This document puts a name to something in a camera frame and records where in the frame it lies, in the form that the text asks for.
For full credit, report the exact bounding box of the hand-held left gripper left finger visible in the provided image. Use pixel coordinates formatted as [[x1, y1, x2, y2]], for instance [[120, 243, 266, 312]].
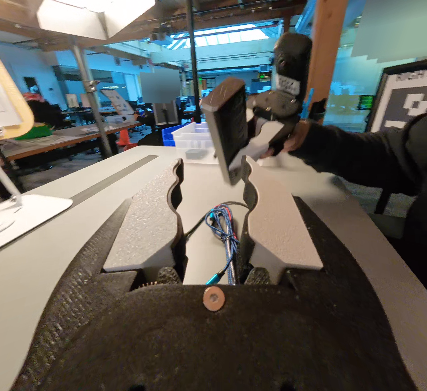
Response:
[[102, 159, 185, 280]]

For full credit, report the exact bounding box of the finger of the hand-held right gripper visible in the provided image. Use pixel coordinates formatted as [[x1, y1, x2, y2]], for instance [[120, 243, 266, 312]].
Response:
[[229, 120, 285, 184]]

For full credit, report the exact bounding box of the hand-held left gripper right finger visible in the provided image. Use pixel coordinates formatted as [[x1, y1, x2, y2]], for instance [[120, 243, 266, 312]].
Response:
[[240, 157, 324, 284]]

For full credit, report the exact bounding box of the black usb hub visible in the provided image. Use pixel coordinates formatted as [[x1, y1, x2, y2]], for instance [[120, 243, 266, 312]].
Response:
[[201, 77, 250, 186]]

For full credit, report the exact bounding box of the red braided usb cable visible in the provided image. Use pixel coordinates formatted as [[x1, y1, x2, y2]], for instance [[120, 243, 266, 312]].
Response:
[[215, 207, 238, 241]]

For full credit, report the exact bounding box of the blue braided usb cable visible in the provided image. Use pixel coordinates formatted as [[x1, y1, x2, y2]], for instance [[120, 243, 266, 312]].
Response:
[[204, 206, 241, 285]]

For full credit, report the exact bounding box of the clear plastic bin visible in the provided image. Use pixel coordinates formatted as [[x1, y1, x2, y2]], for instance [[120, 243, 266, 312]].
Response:
[[171, 122, 221, 165]]

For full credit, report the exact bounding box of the blue plastic bin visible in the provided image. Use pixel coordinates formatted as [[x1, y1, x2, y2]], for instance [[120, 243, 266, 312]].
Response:
[[162, 127, 188, 147]]

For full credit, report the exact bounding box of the person's right forearm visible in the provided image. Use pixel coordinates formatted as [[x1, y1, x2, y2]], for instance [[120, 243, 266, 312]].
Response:
[[287, 113, 427, 198]]

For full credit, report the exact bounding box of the person's right hand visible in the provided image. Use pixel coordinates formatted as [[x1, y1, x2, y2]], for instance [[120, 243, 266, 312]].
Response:
[[260, 120, 313, 160]]

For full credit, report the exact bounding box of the black pole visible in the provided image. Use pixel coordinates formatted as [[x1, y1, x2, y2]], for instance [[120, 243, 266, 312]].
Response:
[[157, 0, 214, 124]]

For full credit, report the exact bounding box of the grey monitor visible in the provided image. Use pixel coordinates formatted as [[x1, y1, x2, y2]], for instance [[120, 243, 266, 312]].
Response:
[[152, 100, 179, 126]]

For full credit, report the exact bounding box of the white document stand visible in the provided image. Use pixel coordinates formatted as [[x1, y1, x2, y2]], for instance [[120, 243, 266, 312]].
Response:
[[0, 164, 73, 248]]

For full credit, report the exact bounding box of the work table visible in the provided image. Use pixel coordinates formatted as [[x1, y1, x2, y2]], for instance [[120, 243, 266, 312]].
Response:
[[0, 121, 143, 162]]

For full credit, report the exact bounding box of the framed marker sign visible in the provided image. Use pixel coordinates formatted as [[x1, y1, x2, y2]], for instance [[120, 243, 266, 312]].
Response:
[[365, 59, 427, 133]]

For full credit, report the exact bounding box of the instruction poster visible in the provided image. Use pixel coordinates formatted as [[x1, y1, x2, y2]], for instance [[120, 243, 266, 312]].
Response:
[[99, 89, 135, 116]]

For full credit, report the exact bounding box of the green bag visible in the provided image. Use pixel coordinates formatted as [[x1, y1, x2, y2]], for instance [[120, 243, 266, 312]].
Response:
[[14, 123, 54, 141]]

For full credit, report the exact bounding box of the metal light stand pole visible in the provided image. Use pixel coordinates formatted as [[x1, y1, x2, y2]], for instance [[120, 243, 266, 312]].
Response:
[[68, 39, 113, 159]]

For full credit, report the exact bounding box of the wooden post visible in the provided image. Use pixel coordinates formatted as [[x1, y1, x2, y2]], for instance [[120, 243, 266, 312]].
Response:
[[305, 0, 357, 106]]

